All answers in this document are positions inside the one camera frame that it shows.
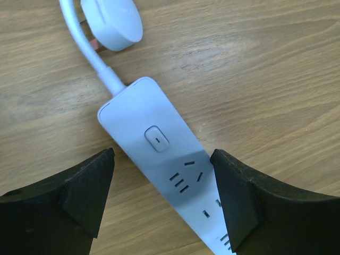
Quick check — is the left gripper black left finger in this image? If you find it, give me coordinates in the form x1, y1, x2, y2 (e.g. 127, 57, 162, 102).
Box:
1, 148, 115, 254

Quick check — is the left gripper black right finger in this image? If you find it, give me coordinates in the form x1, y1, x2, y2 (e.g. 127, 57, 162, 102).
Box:
210, 149, 339, 254

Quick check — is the blue power strip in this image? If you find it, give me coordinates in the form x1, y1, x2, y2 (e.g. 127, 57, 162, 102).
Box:
97, 77, 232, 254

